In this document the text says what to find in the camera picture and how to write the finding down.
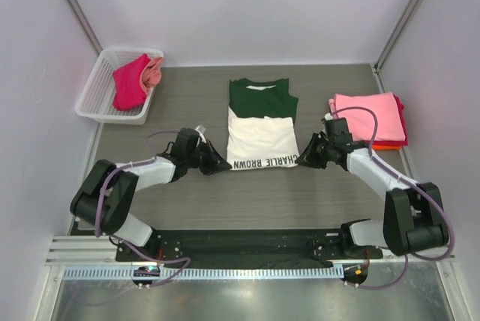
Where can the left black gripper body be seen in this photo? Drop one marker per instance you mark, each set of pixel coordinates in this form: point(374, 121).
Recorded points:
point(193, 158)

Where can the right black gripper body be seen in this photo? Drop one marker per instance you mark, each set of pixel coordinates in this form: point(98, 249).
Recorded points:
point(331, 145)

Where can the white and green t-shirt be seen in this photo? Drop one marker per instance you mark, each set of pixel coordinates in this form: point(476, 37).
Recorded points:
point(261, 125)

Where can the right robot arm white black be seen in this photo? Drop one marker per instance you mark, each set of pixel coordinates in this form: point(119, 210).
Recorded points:
point(413, 216)

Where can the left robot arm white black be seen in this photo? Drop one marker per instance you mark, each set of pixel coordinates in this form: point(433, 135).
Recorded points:
point(105, 197)

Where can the folded light pink t-shirt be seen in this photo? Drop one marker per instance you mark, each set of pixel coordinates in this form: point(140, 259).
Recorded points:
point(361, 123)

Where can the folded orange t-shirt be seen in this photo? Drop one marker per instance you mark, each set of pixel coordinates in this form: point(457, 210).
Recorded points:
point(386, 147)

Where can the folded crimson t-shirt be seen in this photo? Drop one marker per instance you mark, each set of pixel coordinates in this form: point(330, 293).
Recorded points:
point(400, 107)

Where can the magenta crumpled t-shirt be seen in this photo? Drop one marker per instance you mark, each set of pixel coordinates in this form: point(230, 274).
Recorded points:
point(129, 91)

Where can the salmon crumpled t-shirt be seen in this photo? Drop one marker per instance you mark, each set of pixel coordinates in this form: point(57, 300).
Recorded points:
point(151, 74)

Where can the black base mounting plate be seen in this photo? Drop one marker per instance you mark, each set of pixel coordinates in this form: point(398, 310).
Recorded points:
point(259, 248)

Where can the white plastic laundry basket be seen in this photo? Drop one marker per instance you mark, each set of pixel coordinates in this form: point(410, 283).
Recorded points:
point(96, 99)

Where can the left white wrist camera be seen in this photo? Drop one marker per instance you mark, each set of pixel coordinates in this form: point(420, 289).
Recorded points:
point(200, 129)

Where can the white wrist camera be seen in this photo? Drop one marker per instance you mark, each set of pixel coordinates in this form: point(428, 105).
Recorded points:
point(328, 117)
point(200, 129)

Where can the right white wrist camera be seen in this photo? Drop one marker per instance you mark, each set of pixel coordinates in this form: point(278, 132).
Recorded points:
point(328, 117)

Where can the slotted white cable duct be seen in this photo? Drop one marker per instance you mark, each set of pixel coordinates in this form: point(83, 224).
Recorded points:
point(147, 273)

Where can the right aluminium frame post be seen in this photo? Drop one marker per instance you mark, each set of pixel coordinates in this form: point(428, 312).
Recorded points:
point(400, 26)

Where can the aluminium frame post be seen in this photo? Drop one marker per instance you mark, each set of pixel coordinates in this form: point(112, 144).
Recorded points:
point(400, 26)
point(85, 25)

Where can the left aluminium frame post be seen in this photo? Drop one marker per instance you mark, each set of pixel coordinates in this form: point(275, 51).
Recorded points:
point(85, 25)

